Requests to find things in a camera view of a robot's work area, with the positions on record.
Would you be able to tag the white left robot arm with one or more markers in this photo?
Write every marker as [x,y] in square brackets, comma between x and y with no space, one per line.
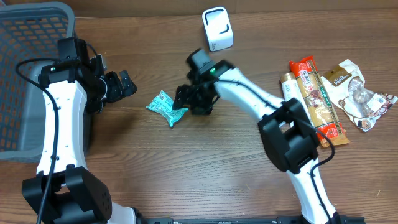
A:
[74,86]

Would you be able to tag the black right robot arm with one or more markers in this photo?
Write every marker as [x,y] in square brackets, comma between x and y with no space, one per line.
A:
[290,141]

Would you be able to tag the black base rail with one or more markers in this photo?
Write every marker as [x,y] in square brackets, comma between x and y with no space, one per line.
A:
[278,220]

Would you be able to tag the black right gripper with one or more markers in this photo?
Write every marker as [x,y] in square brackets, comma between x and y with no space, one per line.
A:
[193,98]

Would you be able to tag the teal wet wipes pack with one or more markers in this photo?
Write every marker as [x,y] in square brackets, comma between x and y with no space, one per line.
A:
[162,104]

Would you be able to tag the grey plastic shopping basket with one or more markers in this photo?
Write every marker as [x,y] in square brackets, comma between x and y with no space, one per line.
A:
[28,32]

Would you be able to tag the orange spaghetti packet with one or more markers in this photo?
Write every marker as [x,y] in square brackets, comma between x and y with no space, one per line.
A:
[318,103]

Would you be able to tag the beige bread snack bag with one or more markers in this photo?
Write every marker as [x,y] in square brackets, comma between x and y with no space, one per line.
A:
[345,86]

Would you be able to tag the white hair product tube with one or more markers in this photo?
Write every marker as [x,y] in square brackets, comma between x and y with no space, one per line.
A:
[290,87]

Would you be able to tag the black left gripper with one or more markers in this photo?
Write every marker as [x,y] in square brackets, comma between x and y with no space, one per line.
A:
[117,86]

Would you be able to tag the white barcode scanner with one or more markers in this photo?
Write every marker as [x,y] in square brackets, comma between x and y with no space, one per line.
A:
[218,30]

